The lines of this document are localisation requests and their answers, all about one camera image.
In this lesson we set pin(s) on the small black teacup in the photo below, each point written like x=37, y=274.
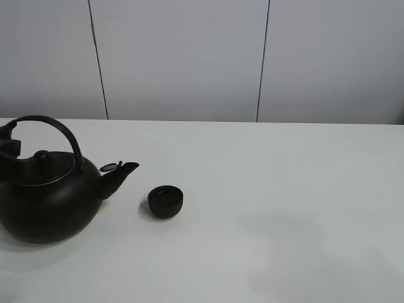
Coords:
x=165, y=201

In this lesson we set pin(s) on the black round teapot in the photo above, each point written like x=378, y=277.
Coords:
x=68, y=195

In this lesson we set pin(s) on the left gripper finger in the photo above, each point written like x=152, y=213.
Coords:
x=23, y=171
x=9, y=145

